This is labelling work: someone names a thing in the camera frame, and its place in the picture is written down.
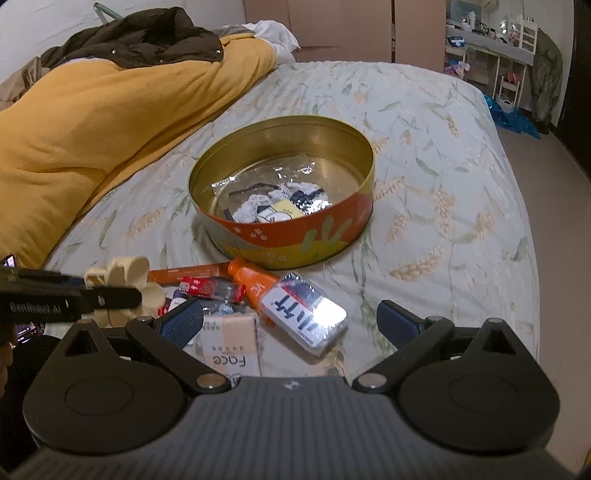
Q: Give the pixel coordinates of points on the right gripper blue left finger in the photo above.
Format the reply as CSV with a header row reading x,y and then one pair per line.
x,y
182,323

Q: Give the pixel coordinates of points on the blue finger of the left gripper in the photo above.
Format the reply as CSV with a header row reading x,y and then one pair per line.
x,y
109,298

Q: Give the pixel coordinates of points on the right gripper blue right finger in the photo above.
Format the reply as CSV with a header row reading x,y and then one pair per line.
x,y
398,325

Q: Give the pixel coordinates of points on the cream flower hair clip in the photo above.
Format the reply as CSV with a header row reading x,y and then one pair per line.
x,y
132,272

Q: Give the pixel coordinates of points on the white Face tissue pack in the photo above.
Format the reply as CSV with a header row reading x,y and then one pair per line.
x,y
228,344

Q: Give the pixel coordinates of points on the clear plastic toothpick box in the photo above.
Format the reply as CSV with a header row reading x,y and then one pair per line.
x,y
304,312

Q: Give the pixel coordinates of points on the clear bag with lace accessories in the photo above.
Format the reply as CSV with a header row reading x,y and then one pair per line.
x,y
297,178

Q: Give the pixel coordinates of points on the yellow rabbit tissue pack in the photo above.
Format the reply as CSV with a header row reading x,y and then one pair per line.
x,y
283,210

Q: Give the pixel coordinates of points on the smartphone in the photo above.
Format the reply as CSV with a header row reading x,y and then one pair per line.
x,y
9,261

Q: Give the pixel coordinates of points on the brown snack bar sachet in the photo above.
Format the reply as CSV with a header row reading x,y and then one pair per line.
x,y
172,276

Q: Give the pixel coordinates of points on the orange tube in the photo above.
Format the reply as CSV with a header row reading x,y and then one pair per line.
x,y
256,282

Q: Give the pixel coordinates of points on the round decorated metal tin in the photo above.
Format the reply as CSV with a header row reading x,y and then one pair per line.
x,y
347,163

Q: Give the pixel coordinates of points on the yellow fleece blanket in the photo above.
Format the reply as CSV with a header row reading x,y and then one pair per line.
x,y
89,125

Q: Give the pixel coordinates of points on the blue plastic bag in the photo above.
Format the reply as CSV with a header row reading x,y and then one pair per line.
x,y
514,121

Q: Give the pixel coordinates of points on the dark door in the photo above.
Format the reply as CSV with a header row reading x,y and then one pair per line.
x,y
573,128

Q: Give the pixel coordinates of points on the dark brown puffer jacket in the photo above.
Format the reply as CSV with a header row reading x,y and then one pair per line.
x,y
142,39

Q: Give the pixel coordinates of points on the pink wardrobe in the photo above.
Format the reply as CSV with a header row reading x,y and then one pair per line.
x,y
401,31

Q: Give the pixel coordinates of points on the white desk shelf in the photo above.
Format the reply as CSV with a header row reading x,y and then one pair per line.
x,y
495,60

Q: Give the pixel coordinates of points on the white pillow cloth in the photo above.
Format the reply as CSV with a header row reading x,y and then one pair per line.
x,y
275,33

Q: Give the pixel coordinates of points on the green hanging jacket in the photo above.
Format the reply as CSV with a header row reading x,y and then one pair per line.
x,y
546,78

